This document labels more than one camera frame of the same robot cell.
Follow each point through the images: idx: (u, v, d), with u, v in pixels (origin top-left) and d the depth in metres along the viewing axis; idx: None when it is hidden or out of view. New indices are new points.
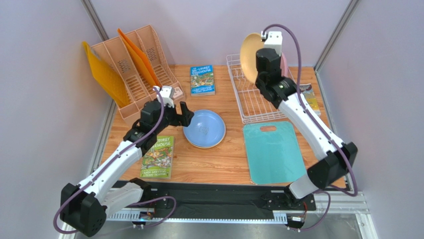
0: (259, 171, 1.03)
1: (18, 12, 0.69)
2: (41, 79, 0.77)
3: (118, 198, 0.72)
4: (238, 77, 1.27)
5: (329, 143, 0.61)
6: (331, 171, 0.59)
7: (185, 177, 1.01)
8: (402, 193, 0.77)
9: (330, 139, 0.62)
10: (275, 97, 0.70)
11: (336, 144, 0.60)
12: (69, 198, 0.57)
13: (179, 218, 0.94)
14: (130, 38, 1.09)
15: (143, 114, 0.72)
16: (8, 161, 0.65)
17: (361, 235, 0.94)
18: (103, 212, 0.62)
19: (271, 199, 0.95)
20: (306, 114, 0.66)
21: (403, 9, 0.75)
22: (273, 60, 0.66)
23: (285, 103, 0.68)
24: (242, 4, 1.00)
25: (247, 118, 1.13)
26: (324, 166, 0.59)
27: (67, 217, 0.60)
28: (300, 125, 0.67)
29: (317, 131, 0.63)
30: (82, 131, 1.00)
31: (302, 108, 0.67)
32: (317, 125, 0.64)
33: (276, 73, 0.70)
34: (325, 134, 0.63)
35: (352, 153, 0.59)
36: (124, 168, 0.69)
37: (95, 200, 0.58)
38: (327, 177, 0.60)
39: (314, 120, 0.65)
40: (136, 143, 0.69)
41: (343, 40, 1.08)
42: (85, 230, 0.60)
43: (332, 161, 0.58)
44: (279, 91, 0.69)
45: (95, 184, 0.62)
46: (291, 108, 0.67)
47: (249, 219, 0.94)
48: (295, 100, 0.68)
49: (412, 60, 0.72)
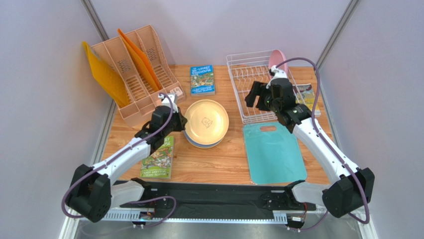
0: (259, 171, 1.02)
1: (18, 12, 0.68)
2: (41, 79, 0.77)
3: (121, 191, 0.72)
4: (238, 77, 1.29)
5: (344, 168, 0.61)
6: (346, 196, 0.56)
7: (185, 177, 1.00)
8: (401, 193, 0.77)
9: (343, 164, 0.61)
10: (290, 121, 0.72)
11: (349, 169, 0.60)
12: (85, 176, 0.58)
13: (179, 218, 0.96)
14: (130, 38, 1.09)
15: (153, 116, 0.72)
16: (8, 160, 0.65)
17: (361, 235, 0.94)
18: (110, 199, 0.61)
19: (270, 199, 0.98)
20: (319, 137, 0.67)
21: (404, 9, 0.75)
22: (285, 87, 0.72)
23: (298, 126, 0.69)
24: (243, 5, 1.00)
25: (247, 118, 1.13)
26: (338, 189, 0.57)
27: (74, 199, 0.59)
28: (313, 149, 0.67)
29: (331, 155, 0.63)
30: (83, 131, 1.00)
31: (315, 132, 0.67)
32: (331, 150, 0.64)
33: (290, 100, 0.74)
34: (339, 158, 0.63)
35: (368, 178, 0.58)
36: (133, 161, 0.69)
37: (108, 180, 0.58)
38: (342, 202, 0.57)
39: (328, 144, 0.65)
40: (146, 140, 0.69)
41: (343, 41, 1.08)
42: (90, 214, 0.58)
43: (345, 183, 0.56)
44: (291, 113, 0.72)
45: (108, 168, 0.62)
46: (304, 132, 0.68)
47: (250, 219, 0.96)
48: (309, 123, 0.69)
49: (413, 61, 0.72)
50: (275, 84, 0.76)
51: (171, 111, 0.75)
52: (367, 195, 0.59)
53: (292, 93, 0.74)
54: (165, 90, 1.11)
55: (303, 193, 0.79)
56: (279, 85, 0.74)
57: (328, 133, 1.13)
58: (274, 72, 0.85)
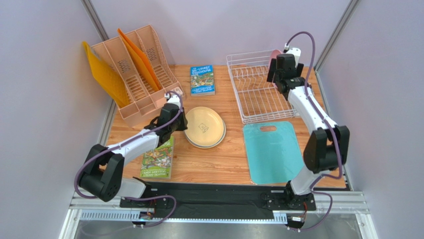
0: (259, 171, 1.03)
1: (18, 12, 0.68)
2: (40, 79, 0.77)
3: (127, 181, 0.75)
4: (237, 77, 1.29)
5: (323, 123, 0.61)
6: (319, 147, 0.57)
7: (185, 177, 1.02)
8: (401, 193, 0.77)
9: (324, 118, 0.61)
10: (286, 89, 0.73)
11: (328, 122, 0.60)
12: (100, 153, 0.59)
13: (179, 218, 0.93)
14: (130, 38, 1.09)
15: (161, 111, 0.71)
16: (8, 161, 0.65)
17: (361, 235, 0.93)
18: (121, 180, 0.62)
19: (271, 199, 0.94)
20: (308, 100, 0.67)
21: (404, 9, 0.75)
22: (287, 59, 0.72)
23: (291, 91, 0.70)
24: (242, 5, 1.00)
25: (247, 118, 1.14)
26: (313, 140, 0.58)
27: (86, 178, 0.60)
28: (301, 111, 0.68)
29: (314, 112, 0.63)
30: (84, 131, 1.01)
31: (305, 96, 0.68)
32: (314, 108, 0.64)
33: (291, 71, 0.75)
34: (320, 114, 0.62)
35: (343, 133, 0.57)
36: (144, 148, 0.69)
37: (122, 159, 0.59)
38: (314, 154, 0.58)
39: (313, 104, 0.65)
40: (156, 131, 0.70)
41: (343, 40, 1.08)
42: (101, 193, 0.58)
43: (322, 135, 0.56)
44: (288, 81, 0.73)
45: (122, 149, 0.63)
46: (295, 95, 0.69)
47: (249, 219, 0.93)
48: (301, 90, 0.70)
49: (413, 61, 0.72)
50: (278, 55, 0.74)
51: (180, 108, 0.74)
52: (341, 153, 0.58)
53: (293, 65, 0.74)
54: (165, 90, 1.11)
55: (299, 183, 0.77)
56: (282, 57, 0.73)
57: None
58: (287, 51, 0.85)
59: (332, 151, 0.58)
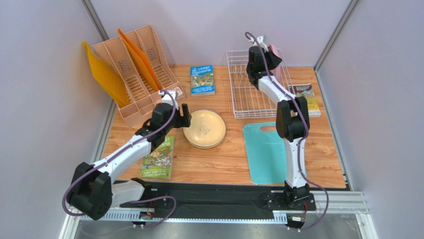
0: (259, 171, 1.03)
1: (17, 12, 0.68)
2: (40, 79, 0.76)
3: (121, 190, 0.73)
4: (236, 73, 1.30)
5: (285, 97, 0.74)
6: (283, 114, 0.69)
7: (185, 177, 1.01)
8: (402, 193, 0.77)
9: (285, 93, 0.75)
10: (256, 81, 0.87)
11: (289, 96, 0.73)
12: (86, 174, 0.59)
13: (179, 218, 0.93)
14: (130, 38, 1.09)
15: (154, 113, 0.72)
16: (8, 161, 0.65)
17: (361, 235, 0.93)
18: (111, 196, 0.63)
19: (271, 198, 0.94)
20: (272, 84, 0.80)
21: (404, 9, 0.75)
22: (257, 56, 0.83)
23: (260, 81, 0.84)
24: (242, 4, 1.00)
25: (240, 113, 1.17)
26: (278, 110, 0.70)
27: (75, 197, 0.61)
28: (268, 93, 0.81)
29: (277, 91, 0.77)
30: (83, 131, 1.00)
31: (269, 81, 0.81)
32: (277, 88, 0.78)
33: (261, 64, 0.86)
34: (282, 91, 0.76)
35: (301, 102, 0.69)
36: (134, 159, 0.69)
37: (108, 179, 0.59)
38: (283, 122, 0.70)
39: (276, 86, 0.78)
40: (147, 137, 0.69)
41: (343, 40, 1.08)
42: (91, 211, 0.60)
43: (284, 104, 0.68)
44: (257, 74, 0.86)
45: (109, 166, 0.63)
46: (263, 82, 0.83)
47: (249, 219, 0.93)
48: (265, 77, 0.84)
49: (412, 61, 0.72)
50: (250, 50, 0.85)
51: (172, 108, 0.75)
52: (305, 119, 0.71)
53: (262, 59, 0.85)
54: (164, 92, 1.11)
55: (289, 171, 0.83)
56: (252, 52, 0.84)
57: (327, 133, 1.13)
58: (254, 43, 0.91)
59: (297, 120, 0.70)
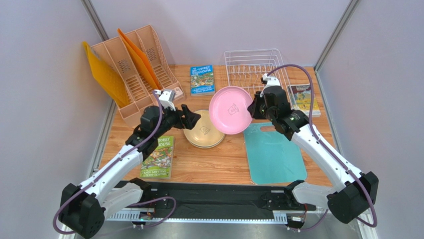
0: (259, 172, 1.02)
1: (17, 12, 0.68)
2: (40, 79, 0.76)
3: (116, 200, 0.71)
4: (234, 74, 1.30)
5: (348, 175, 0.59)
6: (352, 202, 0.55)
7: (185, 177, 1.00)
8: (402, 193, 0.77)
9: (347, 170, 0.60)
10: (288, 129, 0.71)
11: (353, 175, 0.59)
12: (72, 197, 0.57)
13: (179, 218, 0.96)
14: (130, 38, 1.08)
15: (142, 120, 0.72)
16: (8, 160, 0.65)
17: (361, 235, 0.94)
18: (102, 214, 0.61)
19: (270, 199, 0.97)
20: (320, 144, 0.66)
21: (404, 8, 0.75)
22: (278, 95, 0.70)
23: (297, 134, 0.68)
24: (242, 4, 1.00)
25: None
26: (344, 196, 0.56)
27: (66, 217, 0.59)
28: (315, 157, 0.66)
29: (334, 163, 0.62)
30: (82, 134, 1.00)
31: (315, 139, 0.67)
32: (332, 157, 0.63)
33: (285, 107, 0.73)
34: (342, 164, 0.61)
35: (371, 184, 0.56)
36: (125, 172, 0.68)
37: (95, 200, 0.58)
38: (350, 210, 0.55)
39: (328, 151, 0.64)
40: (138, 147, 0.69)
41: (343, 40, 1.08)
42: (82, 231, 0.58)
43: (352, 191, 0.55)
44: (286, 120, 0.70)
45: (96, 185, 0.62)
46: (304, 140, 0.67)
47: (249, 219, 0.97)
48: (307, 131, 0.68)
49: (413, 61, 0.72)
50: (265, 93, 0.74)
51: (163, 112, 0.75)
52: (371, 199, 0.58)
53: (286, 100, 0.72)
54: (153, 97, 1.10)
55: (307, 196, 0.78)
56: (271, 94, 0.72)
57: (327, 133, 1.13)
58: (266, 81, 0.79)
59: (361, 196, 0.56)
